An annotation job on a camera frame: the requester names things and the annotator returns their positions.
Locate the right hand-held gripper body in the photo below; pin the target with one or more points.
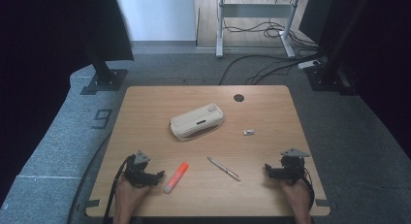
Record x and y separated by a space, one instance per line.
292 169

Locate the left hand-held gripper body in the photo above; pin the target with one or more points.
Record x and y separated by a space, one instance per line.
137 172

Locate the orange highlighter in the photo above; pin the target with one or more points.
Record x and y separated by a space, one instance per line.
177 177

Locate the white eraser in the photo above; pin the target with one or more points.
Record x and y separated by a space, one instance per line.
248 132

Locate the cream pencil case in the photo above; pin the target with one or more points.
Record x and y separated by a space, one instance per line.
194 122

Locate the person's left hand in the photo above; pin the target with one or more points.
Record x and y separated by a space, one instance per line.
129 198

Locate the person's right hand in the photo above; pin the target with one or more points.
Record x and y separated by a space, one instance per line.
299 198

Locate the silver pen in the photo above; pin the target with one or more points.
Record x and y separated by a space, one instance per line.
224 169

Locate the black metal stand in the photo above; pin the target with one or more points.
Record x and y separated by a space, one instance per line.
329 77
105 77

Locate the white power strip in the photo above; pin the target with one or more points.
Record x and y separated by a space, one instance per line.
308 64

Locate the black curtain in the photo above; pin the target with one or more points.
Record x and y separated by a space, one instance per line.
48 39
387 56

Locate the white metal desk frame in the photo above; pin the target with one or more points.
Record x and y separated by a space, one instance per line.
255 10

